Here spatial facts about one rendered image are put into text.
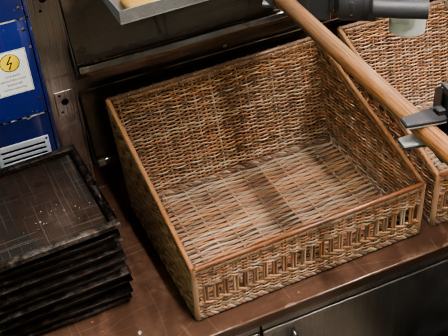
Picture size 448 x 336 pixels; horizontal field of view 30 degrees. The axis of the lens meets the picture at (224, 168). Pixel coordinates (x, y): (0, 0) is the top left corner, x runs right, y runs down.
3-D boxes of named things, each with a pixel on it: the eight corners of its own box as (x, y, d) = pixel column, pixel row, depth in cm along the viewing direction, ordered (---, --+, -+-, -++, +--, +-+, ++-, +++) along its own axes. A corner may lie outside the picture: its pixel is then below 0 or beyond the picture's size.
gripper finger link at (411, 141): (406, 149, 119) (445, 139, 120) (396, 136, 121) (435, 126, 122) (405, 157, 120) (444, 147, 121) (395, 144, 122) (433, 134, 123)
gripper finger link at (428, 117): (397, 119, 119) (437, 109, 120) (408, 133, 117) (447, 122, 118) (398, 111, 118) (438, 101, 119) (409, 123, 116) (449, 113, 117)
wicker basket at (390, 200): (117, 187, 206) (100, 96, 188) (317, 120, 222) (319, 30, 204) (195, 326, 172) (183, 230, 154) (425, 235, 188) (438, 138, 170)
